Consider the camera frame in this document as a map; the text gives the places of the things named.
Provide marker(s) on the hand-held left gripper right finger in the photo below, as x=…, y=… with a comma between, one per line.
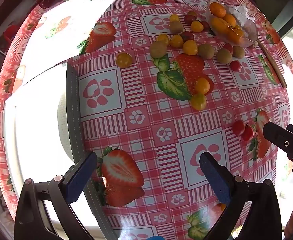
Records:
x=215, y=177

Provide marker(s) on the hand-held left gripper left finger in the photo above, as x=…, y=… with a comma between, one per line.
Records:
x=80, y=177

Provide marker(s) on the red cherry tomato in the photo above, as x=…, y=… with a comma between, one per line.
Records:
x=248, y=133
x=189, y=20
x=228, y=47
x=205, y=25
x=238, y=127
x=187, y=35
x=235, y=65

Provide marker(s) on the yellow cherry tomato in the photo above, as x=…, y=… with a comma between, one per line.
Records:
x=174, y=18
x=190, y=47
x=176, y=41
x=222, y=206
x=124, y=60
x=162, y=38
x=197, y=26
x=202, y=85
x=199, y=101

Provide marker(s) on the clear glass bowl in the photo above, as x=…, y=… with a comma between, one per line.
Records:
x=249, y=28

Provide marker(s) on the brown-green longan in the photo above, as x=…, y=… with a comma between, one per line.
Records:
x=239, y=52
x=158, y=49
x=224, y=56
x=176, y=27
x=206, y=51

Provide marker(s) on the dark red-green cherry tomato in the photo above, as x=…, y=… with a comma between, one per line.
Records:
x=193, y=13

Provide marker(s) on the long wooden spatula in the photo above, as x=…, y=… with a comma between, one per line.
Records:
x=274, y=65

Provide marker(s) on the white mat with grey edge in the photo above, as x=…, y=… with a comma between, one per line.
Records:
x=72, y=100

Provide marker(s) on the red checked strawberry print tablecloth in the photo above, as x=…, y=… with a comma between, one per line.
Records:
x=149, y=120

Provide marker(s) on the smooth orange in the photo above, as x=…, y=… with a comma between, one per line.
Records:
x=220, y=26
x=235, y=36
x=230, y=20

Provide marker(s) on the crumpled white tissue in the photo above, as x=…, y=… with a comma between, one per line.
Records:
x=240, y=13

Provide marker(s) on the dimpled mandarin orange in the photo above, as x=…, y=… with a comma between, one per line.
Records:
x=217, y=9

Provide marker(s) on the red stool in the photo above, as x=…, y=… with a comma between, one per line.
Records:
x=10, y=33

